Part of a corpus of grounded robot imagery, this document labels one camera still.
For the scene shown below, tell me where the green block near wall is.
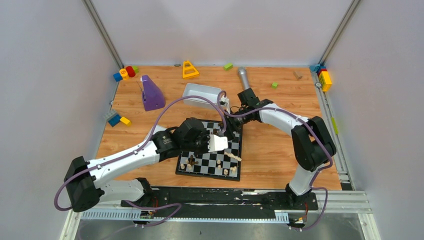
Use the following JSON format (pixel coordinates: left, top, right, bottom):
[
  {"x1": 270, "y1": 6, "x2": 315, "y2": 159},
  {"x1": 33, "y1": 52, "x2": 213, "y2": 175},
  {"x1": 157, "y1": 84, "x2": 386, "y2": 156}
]
[{"x1": 223, "y1": 62, "x2": 234, "y2": 71}]

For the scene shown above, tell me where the yellow cylinder block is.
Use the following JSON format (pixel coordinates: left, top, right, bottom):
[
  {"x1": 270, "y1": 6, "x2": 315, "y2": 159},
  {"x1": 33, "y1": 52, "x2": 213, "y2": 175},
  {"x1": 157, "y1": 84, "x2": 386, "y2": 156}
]
[{"x1": 119, "y1": 68, "x2": 130, "y2": 80}]

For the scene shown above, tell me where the purple metronome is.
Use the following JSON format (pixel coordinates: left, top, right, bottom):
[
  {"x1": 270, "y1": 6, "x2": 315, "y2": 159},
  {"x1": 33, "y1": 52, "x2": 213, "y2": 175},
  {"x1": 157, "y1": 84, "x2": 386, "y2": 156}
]
[{"x1": 140, "y1": 75, "x2": 166, "y2": 112}]

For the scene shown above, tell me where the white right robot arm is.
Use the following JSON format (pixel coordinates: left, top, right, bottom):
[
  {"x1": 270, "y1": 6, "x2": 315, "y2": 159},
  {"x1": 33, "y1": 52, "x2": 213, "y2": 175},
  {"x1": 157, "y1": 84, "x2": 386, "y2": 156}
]
[{"x1": 223, "y1": 88, "x2": 337, "y2": 209}]

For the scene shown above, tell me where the white king lying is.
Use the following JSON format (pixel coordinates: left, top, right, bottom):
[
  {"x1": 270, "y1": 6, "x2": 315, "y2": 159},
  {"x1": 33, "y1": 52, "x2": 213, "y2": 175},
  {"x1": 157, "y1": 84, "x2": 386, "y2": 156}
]
[{"x1": 223, "y1": 151, "x2": 242, "y2": 162}]

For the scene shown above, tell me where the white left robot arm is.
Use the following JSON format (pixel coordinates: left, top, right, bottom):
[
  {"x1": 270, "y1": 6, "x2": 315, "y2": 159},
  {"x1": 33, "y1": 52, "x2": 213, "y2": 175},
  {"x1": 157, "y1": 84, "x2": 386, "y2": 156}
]
[{"x1": 58, "y1": 117, "x2": 228, "y2": 213}]

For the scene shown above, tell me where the yellow triangular toy block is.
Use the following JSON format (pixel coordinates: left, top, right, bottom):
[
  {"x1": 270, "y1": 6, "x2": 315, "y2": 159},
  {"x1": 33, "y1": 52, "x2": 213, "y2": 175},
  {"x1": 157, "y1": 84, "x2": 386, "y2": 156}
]
[{"x1": 182, "y1": 60, "x2": 200, "y2": 79}]

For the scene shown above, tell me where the brown wooden block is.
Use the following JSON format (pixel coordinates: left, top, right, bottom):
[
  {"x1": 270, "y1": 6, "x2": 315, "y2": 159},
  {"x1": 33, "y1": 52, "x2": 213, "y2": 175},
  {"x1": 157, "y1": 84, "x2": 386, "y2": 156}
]
[{"x1": 293, "y1": 71, "x2": 303, "y2": 80}]

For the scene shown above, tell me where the black white chessboard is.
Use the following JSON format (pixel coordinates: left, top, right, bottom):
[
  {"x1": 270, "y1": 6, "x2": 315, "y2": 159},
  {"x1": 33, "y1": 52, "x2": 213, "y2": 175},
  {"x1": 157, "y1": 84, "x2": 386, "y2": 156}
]
[{"x1": 175, "y1": 132, "x2": 243, "y2": 182}]

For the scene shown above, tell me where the blue toy block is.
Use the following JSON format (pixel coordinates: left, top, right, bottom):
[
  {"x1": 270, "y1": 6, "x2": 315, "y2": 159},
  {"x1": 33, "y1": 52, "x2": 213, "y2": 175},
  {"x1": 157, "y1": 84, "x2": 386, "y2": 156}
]
[{"x1": 113, "y1": 72, "x2": 123, "y2": 82}]

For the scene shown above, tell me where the white box lid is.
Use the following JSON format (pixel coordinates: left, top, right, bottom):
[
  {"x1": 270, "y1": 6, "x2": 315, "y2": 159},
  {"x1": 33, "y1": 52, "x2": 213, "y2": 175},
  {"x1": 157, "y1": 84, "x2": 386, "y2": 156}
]
[{"x1": 152, "y1": 125, "x2": 167, "y2": 134}]

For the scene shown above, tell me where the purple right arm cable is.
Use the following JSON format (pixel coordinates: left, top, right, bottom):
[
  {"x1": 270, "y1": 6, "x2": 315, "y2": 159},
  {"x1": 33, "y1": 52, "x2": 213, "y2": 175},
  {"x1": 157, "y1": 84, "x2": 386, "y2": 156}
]
[{"x1": 216, "y1": 91, "x2": 334, "y2": 232}]

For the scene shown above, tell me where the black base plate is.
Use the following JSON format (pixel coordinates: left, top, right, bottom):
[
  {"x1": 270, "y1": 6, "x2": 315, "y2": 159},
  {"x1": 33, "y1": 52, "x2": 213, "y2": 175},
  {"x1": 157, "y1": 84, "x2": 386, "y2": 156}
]
[{"x1": 134, "y1": 186, "x2": 319, "y2": 219}]

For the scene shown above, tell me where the small yellow block left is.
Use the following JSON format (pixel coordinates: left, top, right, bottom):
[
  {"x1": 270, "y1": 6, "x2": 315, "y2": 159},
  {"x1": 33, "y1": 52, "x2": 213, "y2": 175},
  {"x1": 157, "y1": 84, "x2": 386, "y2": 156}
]
[{"x1": 119, "y1": 116, "x2": 132, "y2": 127}]

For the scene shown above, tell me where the blue block left edge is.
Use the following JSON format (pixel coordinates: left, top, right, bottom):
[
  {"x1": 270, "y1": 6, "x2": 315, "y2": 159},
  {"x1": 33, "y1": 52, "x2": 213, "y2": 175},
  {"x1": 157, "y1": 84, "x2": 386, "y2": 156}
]
[{"x1": 107, "y1": 114, "x2": 122, "y2": 127}]

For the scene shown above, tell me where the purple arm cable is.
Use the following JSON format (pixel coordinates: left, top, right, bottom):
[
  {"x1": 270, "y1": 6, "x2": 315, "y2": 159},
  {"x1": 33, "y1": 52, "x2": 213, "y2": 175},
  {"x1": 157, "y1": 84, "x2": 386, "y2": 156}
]
[
  {"x1": 216, "y1": 91, "x2": 334, "y2": 232},
  {"x1": 53, "y1": 95, "x2": 228, "y2": 229}
]

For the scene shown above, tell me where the silver microphone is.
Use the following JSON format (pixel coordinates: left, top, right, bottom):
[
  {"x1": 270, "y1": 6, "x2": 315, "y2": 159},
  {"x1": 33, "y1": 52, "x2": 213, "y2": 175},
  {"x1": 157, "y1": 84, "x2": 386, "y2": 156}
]
[{"x1": 237, "y1": 66, "x2": 250, "y2": 90}]

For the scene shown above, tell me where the white rectangular box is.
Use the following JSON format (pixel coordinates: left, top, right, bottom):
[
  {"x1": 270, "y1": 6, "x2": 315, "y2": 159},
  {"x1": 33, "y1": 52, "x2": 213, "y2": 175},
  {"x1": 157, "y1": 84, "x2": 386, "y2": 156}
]
[{"x1": 182, "y1": 83, "x2": 221, "y2": 110}]

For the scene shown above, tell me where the red cylinder block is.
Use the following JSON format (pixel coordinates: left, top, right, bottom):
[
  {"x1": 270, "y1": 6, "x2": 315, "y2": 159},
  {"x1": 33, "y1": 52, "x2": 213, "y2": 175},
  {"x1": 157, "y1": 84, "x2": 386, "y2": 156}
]
[{"x1": 125, "y1": 66, "x2": 136, "y2": 78}]

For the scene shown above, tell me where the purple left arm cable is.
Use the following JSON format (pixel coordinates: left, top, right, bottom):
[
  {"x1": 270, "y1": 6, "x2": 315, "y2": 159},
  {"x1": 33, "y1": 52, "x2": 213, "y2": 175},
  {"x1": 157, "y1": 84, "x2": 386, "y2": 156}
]
[{"x1": 53, "y1": 95, "x2": 228, "y2": 229}]

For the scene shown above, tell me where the stacked coloured blocks right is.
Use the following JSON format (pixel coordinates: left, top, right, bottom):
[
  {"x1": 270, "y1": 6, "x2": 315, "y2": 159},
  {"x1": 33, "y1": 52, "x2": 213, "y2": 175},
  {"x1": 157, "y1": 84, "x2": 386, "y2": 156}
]
[{"x1": 309, "y1": 64, "x2": 333, "y2": 92}]

